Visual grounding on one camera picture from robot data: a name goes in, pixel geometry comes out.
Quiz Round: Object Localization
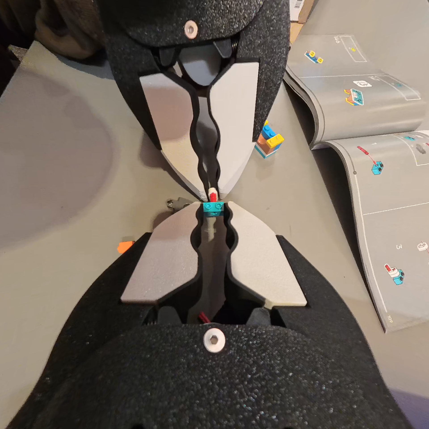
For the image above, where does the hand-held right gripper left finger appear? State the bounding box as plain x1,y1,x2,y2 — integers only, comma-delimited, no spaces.
120,201,204,305

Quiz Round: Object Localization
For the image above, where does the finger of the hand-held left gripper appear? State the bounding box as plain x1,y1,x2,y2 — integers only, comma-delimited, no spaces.
138,71,211,202
208,61,260,199

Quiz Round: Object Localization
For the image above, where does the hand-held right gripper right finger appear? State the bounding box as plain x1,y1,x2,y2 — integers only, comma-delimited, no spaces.
223,200,308,309

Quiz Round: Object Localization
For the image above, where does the person's left forearm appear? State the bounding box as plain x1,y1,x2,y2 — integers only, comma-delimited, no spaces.
34,0,108,60

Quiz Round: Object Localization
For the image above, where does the small multicoloured brick build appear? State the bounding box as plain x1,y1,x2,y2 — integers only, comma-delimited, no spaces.
254,120,285,159

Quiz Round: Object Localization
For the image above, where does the grey instruction booklet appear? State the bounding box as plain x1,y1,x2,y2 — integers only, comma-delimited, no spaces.
282,34,429,333

